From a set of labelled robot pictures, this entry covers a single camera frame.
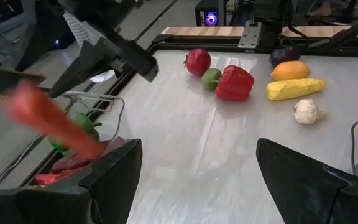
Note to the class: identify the black floor mat striped edge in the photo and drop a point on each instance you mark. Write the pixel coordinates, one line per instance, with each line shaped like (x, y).
(5, 79)

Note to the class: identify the red bell pepper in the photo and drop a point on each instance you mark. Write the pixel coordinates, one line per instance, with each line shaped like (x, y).
(235, 84)

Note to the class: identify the orange carrot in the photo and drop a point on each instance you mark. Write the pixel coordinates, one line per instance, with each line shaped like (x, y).
(48, 119)

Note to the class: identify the red apple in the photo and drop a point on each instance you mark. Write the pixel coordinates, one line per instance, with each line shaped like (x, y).
(198, 61)

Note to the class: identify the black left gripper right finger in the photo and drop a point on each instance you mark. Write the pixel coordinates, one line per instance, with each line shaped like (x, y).
(315, 196)

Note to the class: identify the black computer with purple light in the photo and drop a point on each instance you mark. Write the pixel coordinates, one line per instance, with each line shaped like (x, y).
(210, 14)

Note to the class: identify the yellow corn cob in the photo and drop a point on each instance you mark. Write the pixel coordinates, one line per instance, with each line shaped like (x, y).
(294, 88)

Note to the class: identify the dark purple eggplant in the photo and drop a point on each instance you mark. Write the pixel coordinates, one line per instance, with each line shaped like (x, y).
(82, 160)

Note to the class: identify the yellow lemon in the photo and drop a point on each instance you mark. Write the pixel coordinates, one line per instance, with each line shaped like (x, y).
(290, 71)

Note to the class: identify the silver metal mounting plate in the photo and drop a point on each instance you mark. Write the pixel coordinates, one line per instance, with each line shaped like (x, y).
(250, 34)

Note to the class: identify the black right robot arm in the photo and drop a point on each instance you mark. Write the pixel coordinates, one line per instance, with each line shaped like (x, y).
(272, 21)

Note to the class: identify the green bell pepper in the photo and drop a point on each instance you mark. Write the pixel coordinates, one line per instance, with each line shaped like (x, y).
(84, 124)

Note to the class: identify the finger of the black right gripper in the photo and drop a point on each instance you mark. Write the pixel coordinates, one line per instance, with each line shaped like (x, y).
(85, 65)
(47, 37)

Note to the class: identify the small dark green fruit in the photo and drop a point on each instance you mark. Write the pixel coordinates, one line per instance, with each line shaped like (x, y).
(210, 79)

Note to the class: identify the person's foot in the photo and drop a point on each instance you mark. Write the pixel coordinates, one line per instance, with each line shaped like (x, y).
(319, 11)

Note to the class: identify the clear plastic vegetable basket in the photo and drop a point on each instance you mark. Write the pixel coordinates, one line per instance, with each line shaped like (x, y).
(117, 99)

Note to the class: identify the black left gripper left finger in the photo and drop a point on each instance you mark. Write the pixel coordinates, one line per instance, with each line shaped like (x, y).
(57, 205)

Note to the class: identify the black aluminium table frame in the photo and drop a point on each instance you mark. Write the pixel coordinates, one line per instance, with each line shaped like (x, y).
(204, 40)

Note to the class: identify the white garlic bulb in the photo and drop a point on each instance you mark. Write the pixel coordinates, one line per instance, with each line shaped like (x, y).
(306, 111)

